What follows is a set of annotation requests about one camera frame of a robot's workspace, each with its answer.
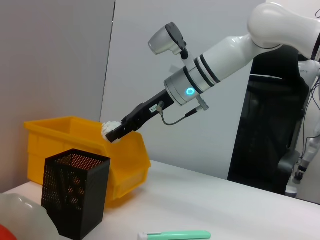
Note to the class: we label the translucent green wavy fruit plate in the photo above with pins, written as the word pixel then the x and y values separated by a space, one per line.
pixel 25 215

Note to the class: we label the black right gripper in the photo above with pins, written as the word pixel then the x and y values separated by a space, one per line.
pixel 150 110

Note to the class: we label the white partition board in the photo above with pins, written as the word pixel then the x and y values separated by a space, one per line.
pixel 130 62

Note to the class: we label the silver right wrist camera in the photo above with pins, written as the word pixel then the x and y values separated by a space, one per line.
pixel 162 42

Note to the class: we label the white paper ball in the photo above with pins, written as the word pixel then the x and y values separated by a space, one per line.
pixel 107 127

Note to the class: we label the yellow plastic storage bin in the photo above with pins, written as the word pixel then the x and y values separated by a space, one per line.
pixel 62 140

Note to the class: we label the black mesh pen holder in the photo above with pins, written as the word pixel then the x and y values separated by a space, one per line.
pixel 75 212

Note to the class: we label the black office chair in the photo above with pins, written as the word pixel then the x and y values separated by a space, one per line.
pixel 270 125

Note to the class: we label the mint green pen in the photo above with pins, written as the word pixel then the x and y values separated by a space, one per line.
pixel 175 235

